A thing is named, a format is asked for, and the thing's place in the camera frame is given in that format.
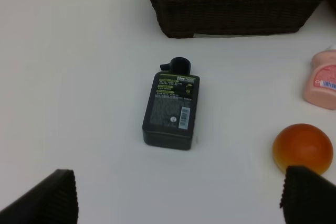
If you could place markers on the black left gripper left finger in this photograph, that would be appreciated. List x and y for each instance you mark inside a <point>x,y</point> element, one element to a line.
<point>53,200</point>

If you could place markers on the round orange bread bun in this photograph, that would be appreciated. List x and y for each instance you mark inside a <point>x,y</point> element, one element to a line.
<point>303,145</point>

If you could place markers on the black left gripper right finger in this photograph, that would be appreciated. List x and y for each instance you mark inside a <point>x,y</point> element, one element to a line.
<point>307,197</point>

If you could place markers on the pink lotion bottle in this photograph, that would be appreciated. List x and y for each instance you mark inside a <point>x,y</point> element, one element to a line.
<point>320,86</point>

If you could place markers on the dark green Mentholatum bottle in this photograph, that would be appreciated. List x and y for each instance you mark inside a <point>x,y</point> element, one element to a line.
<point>171,110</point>

